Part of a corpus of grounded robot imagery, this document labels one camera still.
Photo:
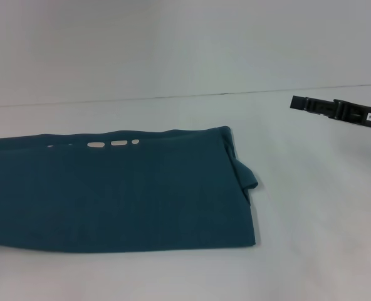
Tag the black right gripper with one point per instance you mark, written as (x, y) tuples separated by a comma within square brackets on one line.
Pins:
[(365, 116)]

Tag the teal blue shirt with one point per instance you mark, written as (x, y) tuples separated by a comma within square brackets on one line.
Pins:
[(116, 194)]

